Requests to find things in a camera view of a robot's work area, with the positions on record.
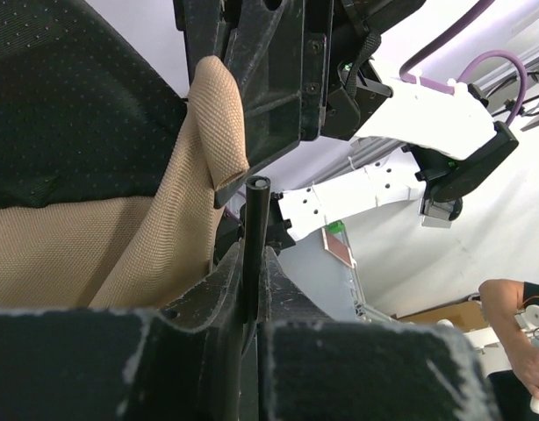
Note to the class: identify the tan black pet tent fabric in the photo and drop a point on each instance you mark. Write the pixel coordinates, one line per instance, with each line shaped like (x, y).
(107, 176)

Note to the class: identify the person's hand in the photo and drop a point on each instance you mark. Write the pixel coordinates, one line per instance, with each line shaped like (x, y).
(533, 373)

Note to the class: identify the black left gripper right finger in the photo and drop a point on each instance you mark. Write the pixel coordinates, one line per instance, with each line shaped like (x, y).
(311, 367)

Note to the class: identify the green small object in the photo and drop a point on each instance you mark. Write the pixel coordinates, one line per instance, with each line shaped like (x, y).
(336, 227)

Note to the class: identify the cardboard box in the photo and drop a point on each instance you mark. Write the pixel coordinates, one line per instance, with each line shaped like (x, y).
(466, 317)

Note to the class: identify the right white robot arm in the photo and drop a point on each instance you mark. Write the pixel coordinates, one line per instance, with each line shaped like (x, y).
(447, 144)

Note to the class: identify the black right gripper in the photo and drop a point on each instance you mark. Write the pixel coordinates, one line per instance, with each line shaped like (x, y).
(261, 44)

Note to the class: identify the person's forearm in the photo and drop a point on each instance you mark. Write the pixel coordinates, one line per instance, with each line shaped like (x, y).
(501, 299)

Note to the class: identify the smartphone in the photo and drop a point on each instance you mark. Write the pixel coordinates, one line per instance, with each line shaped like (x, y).
(337, 244)

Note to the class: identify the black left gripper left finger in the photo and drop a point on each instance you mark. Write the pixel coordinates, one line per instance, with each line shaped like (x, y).
(181, 363)

